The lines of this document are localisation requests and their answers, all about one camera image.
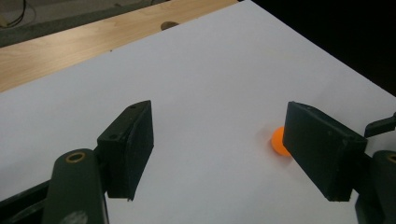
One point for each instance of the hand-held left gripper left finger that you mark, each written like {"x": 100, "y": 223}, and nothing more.
{"x": 127, "y": 149}

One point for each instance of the dark round table grommet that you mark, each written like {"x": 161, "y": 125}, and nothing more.
{"x": 169, "y": 25}

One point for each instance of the orange ball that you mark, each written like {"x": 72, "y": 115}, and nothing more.
{"x": 277, "y": 143}

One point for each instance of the wooden table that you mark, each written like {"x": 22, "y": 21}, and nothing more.
{"x": 62, "y": 53}

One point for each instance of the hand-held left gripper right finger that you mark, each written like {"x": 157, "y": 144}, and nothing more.
{"x": 323, "y": 149}

